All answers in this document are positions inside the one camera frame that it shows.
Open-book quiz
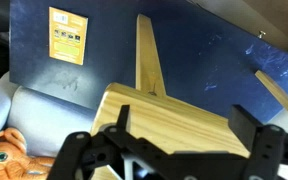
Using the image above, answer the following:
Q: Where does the grey fabric sofa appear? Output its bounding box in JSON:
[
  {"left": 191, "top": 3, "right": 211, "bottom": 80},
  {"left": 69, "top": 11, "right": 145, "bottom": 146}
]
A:
[{"left": 0, "top": 71, "right": 98, "bottom": 158}]

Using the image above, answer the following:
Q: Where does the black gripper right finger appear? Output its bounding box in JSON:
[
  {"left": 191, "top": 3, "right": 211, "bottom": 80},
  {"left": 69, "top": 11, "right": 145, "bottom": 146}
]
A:
[{"left": 228, "top": 104, "right": 287, "bottom": 180}]

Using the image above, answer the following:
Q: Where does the yellow paper label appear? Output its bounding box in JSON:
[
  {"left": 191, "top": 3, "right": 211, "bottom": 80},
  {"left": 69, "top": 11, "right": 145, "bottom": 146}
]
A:
[{"left": 48, "top": 6, "right": 89, "bottom": 66}]

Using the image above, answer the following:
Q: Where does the orange plush toy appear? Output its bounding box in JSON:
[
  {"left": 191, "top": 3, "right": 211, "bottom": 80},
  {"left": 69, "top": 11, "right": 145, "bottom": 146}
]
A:
[{"left": 0, "top": 128, "right": 56, "bottom": 180}]

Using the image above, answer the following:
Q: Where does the light wooden table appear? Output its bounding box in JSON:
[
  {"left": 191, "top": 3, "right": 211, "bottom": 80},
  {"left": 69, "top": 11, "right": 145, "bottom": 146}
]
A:
[{"left": 89, "top": 13, "right": 288, "bottom": 180}]

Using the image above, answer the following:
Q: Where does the dark blue rug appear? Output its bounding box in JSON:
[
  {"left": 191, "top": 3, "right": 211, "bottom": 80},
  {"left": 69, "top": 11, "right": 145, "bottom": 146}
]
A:
[{"left": 8, "top": 0, "right": 288, "bottom": 124}]

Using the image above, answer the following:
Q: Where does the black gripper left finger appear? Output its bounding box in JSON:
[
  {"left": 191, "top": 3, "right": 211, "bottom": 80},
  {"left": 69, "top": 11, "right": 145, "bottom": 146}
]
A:
[{"left": 47, "top": 104, "right": 172, "bottom": 180}]

